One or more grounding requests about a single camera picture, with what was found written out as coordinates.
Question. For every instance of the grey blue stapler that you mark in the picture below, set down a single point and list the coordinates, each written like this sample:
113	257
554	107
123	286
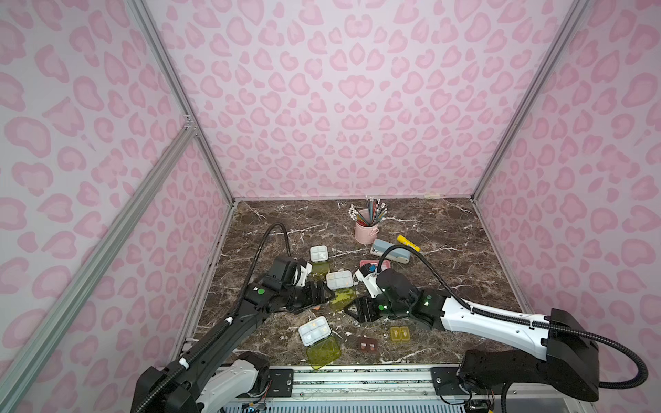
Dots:
397	252

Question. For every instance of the green pillbox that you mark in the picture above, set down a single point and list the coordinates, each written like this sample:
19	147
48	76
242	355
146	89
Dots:
320	260
322	348
343	285

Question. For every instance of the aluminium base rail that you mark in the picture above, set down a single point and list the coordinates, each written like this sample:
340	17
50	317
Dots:
371	388

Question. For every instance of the pink pencil cup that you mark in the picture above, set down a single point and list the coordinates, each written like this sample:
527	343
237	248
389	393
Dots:
365	231

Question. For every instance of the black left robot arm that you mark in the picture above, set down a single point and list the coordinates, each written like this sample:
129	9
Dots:
194	382

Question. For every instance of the pencils in cup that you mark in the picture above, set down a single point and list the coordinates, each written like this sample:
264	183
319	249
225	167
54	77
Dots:
371	215

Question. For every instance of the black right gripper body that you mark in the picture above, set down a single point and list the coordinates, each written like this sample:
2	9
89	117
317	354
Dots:
367	307

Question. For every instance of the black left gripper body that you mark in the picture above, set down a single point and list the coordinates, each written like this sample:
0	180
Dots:
314	294

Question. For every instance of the small yellow pillbox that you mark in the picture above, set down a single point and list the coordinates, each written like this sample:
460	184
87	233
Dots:
400	334

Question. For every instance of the small dark red pillbox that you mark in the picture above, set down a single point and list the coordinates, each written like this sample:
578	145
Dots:
368	345

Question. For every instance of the pink red rectangular pillbox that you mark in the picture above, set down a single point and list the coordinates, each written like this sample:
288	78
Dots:
372	264

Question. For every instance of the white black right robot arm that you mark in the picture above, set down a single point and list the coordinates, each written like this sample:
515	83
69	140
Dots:
548	350

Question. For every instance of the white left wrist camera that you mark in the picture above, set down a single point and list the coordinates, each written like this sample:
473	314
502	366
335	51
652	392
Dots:
302	273

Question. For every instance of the green pillbox front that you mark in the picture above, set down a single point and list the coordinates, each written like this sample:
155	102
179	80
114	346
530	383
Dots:
322	348

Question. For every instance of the yellow glue stick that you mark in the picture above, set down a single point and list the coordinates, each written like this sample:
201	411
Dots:
403	240

